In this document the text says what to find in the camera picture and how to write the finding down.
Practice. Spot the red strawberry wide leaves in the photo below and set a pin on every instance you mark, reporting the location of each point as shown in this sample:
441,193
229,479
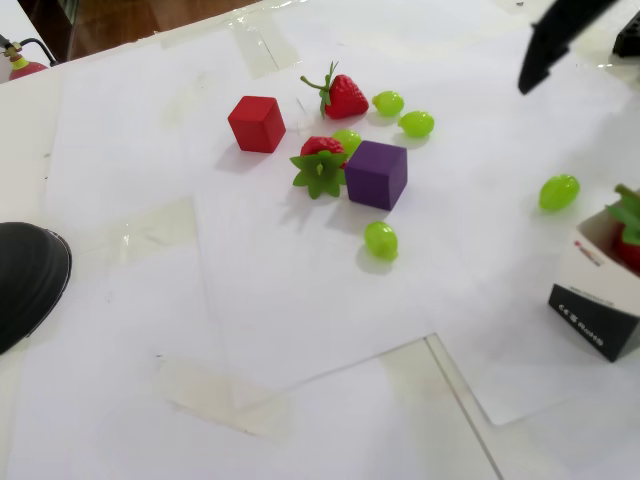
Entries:
320,170

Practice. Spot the white and black cardboard box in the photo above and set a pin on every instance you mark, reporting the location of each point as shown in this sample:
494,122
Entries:
580,310

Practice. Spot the red strawberry long stem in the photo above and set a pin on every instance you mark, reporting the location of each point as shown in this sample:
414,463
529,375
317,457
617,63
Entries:
345,97

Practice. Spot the black round object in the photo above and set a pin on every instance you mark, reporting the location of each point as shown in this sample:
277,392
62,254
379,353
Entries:
25,280

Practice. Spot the red strawberry short stem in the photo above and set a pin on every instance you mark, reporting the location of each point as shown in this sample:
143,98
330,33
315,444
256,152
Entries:
627,245

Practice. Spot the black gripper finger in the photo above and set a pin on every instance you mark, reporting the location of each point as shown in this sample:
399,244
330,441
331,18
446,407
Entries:
575,25
542,35

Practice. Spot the red cube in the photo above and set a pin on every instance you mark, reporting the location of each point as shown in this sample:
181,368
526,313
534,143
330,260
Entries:
255,125

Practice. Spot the purple cube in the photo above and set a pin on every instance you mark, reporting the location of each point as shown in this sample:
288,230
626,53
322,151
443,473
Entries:
375,175

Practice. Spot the red fire extinguisher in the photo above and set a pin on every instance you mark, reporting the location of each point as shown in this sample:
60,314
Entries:
25,69

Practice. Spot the green grape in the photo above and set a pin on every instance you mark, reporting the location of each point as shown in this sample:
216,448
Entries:
381,241
416,123
348,139
388,103
559,192

